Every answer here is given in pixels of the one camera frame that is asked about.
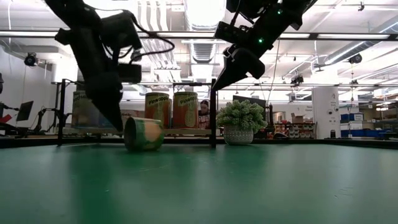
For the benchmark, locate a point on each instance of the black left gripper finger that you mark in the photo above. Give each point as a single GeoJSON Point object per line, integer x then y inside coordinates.
{"type": "Point", "coordinates": [116, 105]}
{"type": "Point", "coordinates": [102, 102]}

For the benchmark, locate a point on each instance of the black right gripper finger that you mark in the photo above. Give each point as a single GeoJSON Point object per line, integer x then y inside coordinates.
{"type": "Point", "coordinates": [225, 67]}
{"type": "Point", "coordinates": [233, 73]}

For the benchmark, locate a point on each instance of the small honey label can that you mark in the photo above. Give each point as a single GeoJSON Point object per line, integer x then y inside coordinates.
{"type": "Point", "coordinates": [133, 113]}

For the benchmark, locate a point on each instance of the orange pineapple label can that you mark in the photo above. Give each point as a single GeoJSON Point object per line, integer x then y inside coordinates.
{"type": "Point", "coordinates": [157, 110]}
{"type": "Point", "coordinates": [185, 109]}

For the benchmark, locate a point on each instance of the green sliced peaches can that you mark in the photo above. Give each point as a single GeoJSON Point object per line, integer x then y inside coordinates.
{"type": "Point", "coordinates": [146, 133]}

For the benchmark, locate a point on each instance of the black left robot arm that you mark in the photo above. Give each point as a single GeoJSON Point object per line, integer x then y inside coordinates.
{"type": "Point", "coordinates": [74, 15]}

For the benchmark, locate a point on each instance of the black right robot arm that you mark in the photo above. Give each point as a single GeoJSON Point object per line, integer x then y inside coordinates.
{"type": "Point", "coordinates": [292, 6]}

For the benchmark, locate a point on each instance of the black background robot arm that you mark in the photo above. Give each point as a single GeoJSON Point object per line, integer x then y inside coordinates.
{"type": "Point", "coordinates": [42, 118]}

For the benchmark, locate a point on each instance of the black background monitor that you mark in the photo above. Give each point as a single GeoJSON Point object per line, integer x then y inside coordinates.
{"type": "Point", "coordinates": [25, 110]}
{"type": "Point", "coordinates": [258, 101]}

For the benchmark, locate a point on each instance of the potted green succulent plant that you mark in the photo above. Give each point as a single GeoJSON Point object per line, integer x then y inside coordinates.
{"type": "Point", "coordinates": [241, 116]}

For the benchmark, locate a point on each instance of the person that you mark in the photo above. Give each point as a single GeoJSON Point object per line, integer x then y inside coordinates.
{"type": "Point", "coordinates": [204, 113]}
{"type": "Point", "coordinates": [1, 85]}

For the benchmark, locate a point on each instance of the cardboard box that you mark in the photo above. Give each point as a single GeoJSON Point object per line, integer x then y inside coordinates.
{"type": "Point", "coordinates": [298, 118]}

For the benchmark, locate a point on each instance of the small parts bin rack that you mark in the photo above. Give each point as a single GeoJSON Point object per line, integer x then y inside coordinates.
{"type": "Point", "coordinates": [295, 129]}

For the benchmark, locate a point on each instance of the white building pillar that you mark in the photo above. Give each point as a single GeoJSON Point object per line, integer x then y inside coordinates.
{"type": "Point", "coordinates": [325, 105]}

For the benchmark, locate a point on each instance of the green table mat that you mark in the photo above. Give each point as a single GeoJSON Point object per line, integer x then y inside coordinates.
{"type": "Point", "coordinates": [186, 186]}

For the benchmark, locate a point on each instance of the blue storage bin shelving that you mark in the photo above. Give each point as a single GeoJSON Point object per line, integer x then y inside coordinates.
{"type": "Point", "coordinates": [357, 124]}

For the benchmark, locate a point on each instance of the silver ceiling air duct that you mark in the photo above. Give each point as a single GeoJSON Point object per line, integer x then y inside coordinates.
{"type": "Point", "coordinates": [203, 49]}

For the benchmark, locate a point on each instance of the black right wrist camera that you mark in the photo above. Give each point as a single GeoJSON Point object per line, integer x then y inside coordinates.
{"type": "Point", "coordinates": [231, 32]}

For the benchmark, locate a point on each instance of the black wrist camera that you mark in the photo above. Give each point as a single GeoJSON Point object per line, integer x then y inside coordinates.
{"type": "Point", "coordinates": [121, 31]}
{"type": "Point", "coordinates": [231, 32]}

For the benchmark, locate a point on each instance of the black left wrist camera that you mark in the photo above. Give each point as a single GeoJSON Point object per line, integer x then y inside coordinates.
{"type": "Point", "coordinates": [121, 31]}

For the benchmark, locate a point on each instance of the black ceiling camera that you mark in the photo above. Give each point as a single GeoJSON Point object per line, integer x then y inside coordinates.
{"type": "Point", "coordinates": [31, 59]}
{"type": "Point", "coordinates": [297, 79]}
{"type": "Point", "coordinates": [354, 58]}

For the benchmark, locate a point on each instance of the wooden shelf with black frame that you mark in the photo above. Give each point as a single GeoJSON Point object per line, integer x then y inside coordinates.
{"type": "Point", "coordinates": [186, 131]}

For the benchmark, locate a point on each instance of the black aluminium table frame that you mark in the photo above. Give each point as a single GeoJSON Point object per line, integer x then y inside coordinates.
{"type": "Point", "coordinates": [311, 141]}

